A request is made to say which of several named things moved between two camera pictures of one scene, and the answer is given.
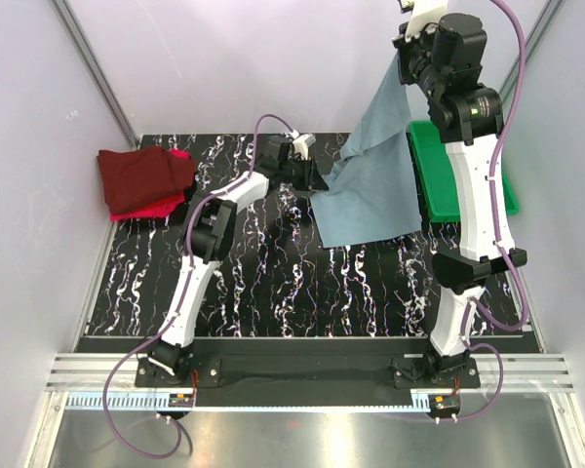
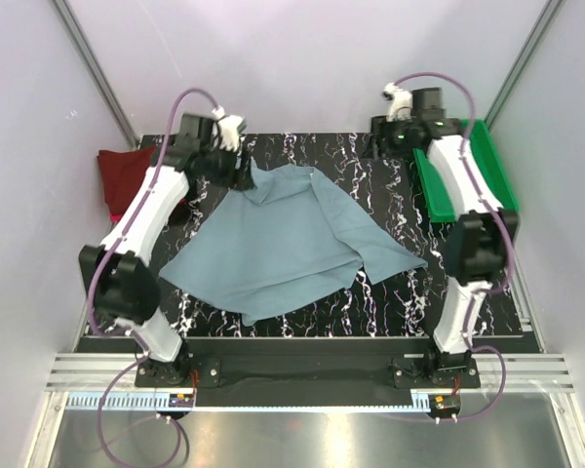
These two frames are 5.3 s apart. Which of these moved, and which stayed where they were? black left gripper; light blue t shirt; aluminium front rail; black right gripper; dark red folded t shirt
Moved: black right gripper; black left gripper; light blue t shirt
Stayed: aluminium front rail; dark red folded t shirt
